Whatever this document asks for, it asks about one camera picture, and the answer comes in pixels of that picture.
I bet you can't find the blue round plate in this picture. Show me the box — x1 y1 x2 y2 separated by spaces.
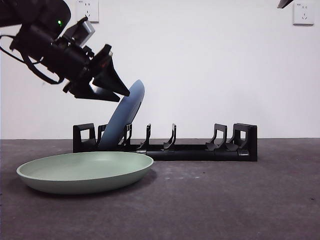
98 79 146 153

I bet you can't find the pale green round plate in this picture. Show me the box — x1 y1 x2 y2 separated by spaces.
16 151 155 196

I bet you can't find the black plastic plate rack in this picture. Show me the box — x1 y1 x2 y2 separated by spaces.
72 122 259 162

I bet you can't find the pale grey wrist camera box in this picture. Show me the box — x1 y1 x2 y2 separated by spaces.
65 17 96 48

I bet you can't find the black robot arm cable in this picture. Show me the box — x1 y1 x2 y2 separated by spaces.
0 34 65 85

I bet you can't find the white wall power socket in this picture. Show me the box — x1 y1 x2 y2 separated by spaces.
292 2 315 26
76 0 100 25

